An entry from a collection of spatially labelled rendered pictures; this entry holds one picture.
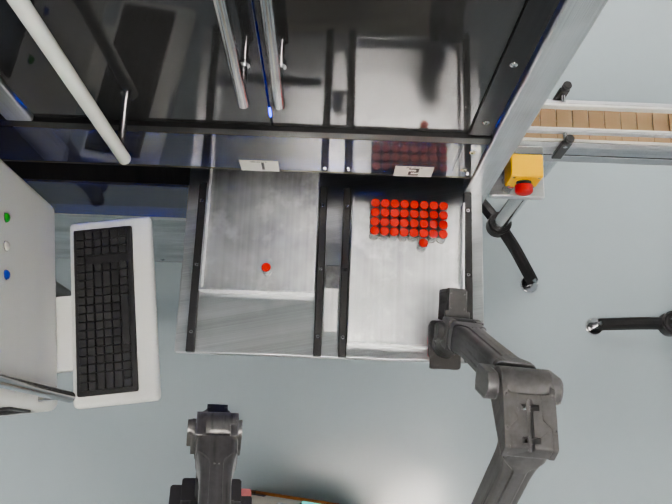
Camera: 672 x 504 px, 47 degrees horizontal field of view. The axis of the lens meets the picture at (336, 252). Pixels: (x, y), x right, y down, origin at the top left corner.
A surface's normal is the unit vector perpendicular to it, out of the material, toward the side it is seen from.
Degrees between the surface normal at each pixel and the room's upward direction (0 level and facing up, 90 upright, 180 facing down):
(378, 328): 0
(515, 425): 13
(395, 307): 0
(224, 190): 0
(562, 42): 90
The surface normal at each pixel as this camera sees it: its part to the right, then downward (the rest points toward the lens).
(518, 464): -0.01, 0.65
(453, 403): 0.01, -0.25
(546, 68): -0.04, 0.97
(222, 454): 0.15, -0.81
